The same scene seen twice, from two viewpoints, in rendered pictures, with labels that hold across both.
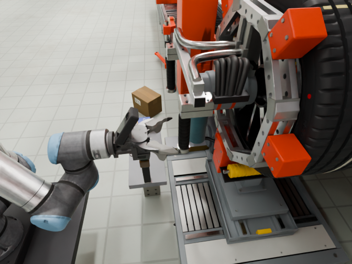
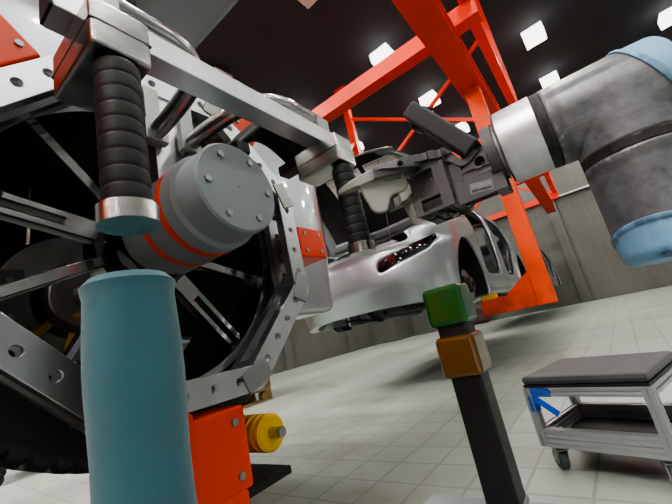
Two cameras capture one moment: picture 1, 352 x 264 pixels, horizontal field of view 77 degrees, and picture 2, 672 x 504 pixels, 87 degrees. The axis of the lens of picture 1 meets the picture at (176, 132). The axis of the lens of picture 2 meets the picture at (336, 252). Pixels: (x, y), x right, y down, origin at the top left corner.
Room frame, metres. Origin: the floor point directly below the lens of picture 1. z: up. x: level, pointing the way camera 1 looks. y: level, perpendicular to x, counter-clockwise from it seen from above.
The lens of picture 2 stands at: (0.91, 0.30, 0.63)
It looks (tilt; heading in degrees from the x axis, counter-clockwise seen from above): 13 degrees up; 222
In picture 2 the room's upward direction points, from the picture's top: 13 degrees counter-clockwise
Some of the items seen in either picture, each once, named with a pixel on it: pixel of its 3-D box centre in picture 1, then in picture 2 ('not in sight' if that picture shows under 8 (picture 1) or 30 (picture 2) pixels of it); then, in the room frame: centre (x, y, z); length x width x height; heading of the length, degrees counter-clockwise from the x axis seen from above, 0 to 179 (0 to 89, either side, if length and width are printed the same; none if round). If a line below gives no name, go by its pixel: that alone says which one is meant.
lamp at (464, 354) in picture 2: (144, 161); (463, 353); (0.56, 0.13, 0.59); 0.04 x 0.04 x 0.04; 8
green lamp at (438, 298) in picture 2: not in sight; (449, 305); (0.56, 0.13, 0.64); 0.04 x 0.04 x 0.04; 8
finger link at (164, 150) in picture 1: (162, 153); (411, 208); (0.41, 0.04, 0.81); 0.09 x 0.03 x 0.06; 62
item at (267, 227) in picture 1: (245, 193); not in sight; (0.68, -0.41, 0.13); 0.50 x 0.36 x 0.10; 8
